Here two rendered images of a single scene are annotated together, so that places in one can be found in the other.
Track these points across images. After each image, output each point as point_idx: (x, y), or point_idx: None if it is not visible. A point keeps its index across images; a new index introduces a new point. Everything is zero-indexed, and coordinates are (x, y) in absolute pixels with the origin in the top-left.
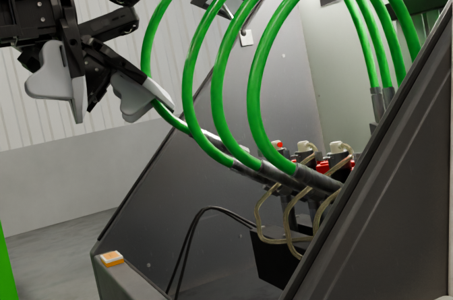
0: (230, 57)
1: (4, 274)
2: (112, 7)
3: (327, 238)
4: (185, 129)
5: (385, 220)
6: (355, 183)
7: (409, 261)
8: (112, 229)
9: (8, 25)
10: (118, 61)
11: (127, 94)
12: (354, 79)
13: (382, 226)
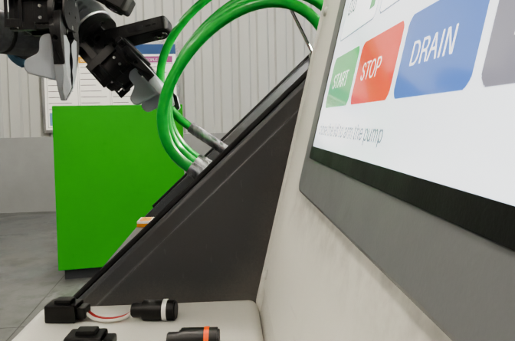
0: (297, 74)
1: None
2: None
3: (155, 223)
4: (184, 125)
5: (206, 221)
6: (192, 185)
7: (224, 262)
8: (163, 200)
9: (13, 18)
10: (132, 59)
11: (138, 86)
12: None
13: (201, 225)
